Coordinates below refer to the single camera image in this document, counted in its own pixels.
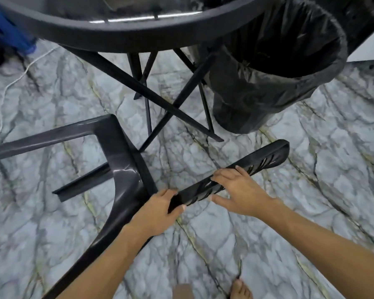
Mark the person's left hand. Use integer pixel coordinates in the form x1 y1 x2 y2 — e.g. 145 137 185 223
124 189 187 239

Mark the person's right hand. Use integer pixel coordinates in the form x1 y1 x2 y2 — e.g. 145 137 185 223
209 166 283 219

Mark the black plastic chair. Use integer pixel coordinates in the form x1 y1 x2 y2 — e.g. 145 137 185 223
0 114 290 299

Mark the person's right forearm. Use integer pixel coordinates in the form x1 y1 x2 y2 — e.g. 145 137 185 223
266 199 374 299

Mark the person's left forearm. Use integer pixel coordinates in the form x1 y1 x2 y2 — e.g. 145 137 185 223
57 225 149 299

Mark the person's left foot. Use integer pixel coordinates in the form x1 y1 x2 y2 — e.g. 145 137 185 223
173 283 194 299

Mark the person's foot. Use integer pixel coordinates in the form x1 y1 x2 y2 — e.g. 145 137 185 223
229 278 253 299
173 283 194 299

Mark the person's right foot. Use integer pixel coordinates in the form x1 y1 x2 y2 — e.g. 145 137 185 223
229 278 253 299

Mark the black trash bin with liner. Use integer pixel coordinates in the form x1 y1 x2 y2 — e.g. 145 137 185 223
187 0 349 135

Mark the round black glass table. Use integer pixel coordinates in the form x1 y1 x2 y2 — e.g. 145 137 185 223
0 0 278 153

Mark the white floor cable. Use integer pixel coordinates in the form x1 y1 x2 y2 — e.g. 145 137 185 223
0 46 60 148

